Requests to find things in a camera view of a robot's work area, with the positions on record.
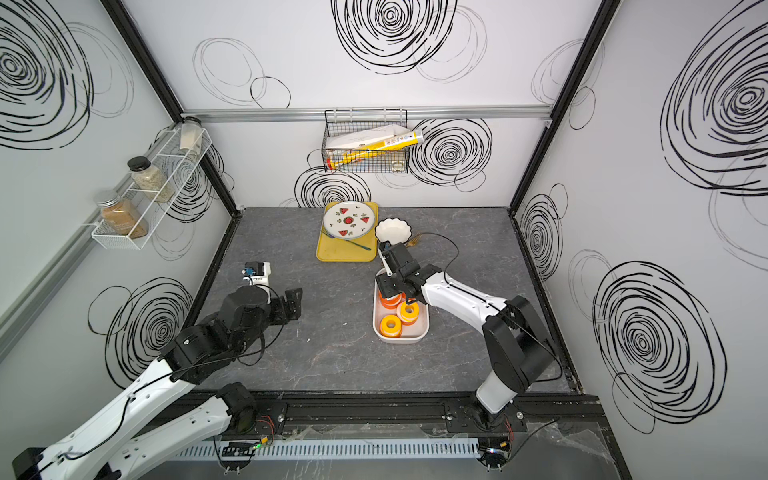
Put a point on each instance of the white storage box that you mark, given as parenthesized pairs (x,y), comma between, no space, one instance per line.
(411,333)

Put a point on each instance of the yellow sealing tape roll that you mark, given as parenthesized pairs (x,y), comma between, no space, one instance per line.
(390,326)
(408,313)

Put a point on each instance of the black lid spice jar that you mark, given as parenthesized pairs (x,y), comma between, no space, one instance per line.
(150,180)

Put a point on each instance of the yellow white foil box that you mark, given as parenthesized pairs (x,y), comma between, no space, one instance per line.
(382,149)

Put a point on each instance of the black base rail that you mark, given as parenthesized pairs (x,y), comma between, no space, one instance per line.
(450,412)

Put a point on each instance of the black corner frame post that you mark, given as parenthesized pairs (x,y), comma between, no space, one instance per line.
(121,19)

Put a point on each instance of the white slotted cable duct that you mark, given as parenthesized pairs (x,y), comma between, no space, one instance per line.
(355,449)

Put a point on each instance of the yellow plastic tray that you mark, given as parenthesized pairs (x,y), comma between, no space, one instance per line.
(335,251)

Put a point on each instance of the watermelon pattern plate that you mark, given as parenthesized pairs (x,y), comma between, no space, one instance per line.
(348,220)

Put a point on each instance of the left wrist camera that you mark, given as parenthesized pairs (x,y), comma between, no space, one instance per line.
(256,273)

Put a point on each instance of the white scalloped bowl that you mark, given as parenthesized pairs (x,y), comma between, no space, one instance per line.
(393,230)

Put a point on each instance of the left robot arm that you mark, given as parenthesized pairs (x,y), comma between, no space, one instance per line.
(112,445)

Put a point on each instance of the aluminium wall rail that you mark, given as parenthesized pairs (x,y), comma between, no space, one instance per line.
(253,115)

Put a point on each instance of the orange sealing tape roll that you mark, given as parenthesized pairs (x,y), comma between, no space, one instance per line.
(390,303)

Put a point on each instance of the white spice jar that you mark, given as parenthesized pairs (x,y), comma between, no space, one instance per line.
(191,135)

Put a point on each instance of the purple teal fork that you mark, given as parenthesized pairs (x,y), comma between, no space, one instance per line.
(327,234)

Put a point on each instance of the brown spice jar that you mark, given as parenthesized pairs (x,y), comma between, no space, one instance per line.
(120,214)

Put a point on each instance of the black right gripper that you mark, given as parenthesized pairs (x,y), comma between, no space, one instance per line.
(385,287)

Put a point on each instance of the black wire basket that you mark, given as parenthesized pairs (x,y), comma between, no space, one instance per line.
(339,127)

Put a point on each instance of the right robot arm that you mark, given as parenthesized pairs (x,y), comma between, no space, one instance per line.
(517,340)

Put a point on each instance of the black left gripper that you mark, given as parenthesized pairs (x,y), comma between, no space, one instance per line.
(286,315)

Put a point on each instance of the white wire spice rack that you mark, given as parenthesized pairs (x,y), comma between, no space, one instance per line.
(192,198)

